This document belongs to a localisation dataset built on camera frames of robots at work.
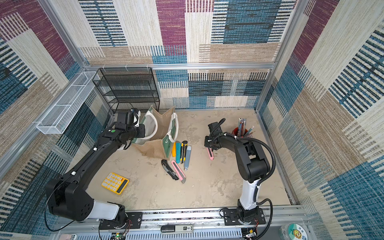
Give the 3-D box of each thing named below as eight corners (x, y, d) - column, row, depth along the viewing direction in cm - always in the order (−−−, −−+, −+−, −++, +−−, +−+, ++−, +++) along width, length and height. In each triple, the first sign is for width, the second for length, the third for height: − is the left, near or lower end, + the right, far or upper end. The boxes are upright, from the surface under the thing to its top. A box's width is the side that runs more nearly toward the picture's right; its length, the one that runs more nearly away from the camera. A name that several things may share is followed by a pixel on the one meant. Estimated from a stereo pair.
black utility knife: (173, 182, 87) (173, 180, 85) (160, 163, 95) (159, 161, 93) (178, 178, 88) (178, 177, 86) (165, 159, 96) (164, 158, 94)
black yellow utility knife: (180, 163, 94) (180, 161, 93) (181, 141, 104) (181, 140, 103) (187, 163, 94) (187, 161, 93) (188, 141, 104) (188, 140, 103)
